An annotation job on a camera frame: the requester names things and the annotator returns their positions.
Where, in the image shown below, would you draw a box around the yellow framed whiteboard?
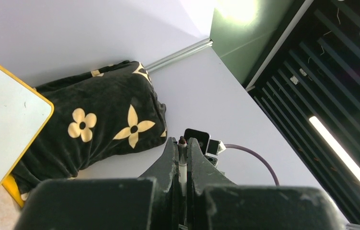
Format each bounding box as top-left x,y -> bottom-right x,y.
0,65 -> 54,186

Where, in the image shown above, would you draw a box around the aluminium frame rail right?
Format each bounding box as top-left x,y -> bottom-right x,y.
145,38 -> 213,73

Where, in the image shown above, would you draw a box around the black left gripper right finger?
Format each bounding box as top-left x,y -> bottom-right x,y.
187,138 -> 346,230

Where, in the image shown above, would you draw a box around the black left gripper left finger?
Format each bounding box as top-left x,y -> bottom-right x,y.
15,137 -> 179,230

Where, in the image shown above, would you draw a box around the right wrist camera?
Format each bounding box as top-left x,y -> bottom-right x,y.
184,128 -> 226,168

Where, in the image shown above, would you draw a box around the yellow cloth under blanket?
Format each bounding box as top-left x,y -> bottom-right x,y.
2,174 -> 24,208

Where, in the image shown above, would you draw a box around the ceiling light strip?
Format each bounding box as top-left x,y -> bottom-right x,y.
309,116 -> 360,182

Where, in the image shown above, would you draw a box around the white marker pen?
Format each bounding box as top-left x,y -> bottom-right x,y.
177,136 -> 188,197

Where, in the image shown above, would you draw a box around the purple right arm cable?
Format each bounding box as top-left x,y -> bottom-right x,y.
224,143 -> 280,187

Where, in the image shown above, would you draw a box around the black floral blanket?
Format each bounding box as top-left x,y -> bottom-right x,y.
11,61 -> 167,197

